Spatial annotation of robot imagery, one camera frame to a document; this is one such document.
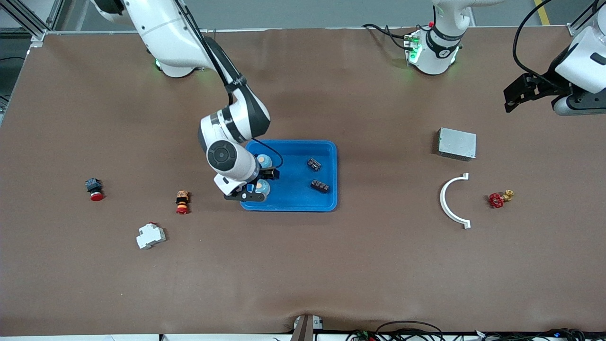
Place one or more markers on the blue bell with orange knob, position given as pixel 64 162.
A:
pixel 265 162

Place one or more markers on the brown table mat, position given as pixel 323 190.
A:
pixel 303 265

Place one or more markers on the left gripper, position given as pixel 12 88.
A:
pixel 546 85

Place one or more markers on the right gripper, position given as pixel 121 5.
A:
pixel 265 174

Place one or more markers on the short dark brown capacitor block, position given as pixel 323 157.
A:
pixel 314 164

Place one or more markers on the blue bell with white knob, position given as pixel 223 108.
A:
pixel 262 188

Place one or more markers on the grey metal box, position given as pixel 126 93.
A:
pixel 457 144

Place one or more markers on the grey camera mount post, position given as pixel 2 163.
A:
pixel 305 329

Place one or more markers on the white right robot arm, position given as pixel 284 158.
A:
pixel 165 33

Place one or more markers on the white curved bracket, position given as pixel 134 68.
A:
pixel 443 199

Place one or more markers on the orange red emergency stop button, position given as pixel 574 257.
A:
pixel 182 201

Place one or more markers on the white circuit breaker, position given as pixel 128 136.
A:
pixel 150 236

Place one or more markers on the blue plastic tray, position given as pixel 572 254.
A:
pixel 293 156

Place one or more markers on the long dark brown capacitor block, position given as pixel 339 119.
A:
pixel 320 186

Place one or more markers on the aluminium frame profile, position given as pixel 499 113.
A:
pixel 574 29
pixel 38 34

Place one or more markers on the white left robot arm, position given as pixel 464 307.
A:
pixel 433 57

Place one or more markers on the red push button black body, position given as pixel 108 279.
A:
pixel 96 195

